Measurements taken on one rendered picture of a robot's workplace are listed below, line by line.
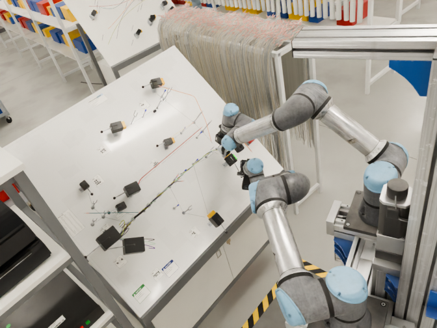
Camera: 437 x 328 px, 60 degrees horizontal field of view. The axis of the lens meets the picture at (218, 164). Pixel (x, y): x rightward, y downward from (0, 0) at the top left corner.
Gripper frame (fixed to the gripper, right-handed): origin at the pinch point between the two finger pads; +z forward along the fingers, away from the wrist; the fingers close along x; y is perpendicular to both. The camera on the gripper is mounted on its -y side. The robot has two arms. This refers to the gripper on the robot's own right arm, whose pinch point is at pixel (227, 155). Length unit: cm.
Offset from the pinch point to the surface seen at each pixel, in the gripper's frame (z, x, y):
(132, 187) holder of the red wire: -9, 56, 13
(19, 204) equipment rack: -19, 99, 33
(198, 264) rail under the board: 22, 50, -29
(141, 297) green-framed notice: 18, 82, -23
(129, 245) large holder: -4, 74, -8
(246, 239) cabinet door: 46, 9, -32
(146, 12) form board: 90, -157, 267
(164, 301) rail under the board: 24, 74, -30
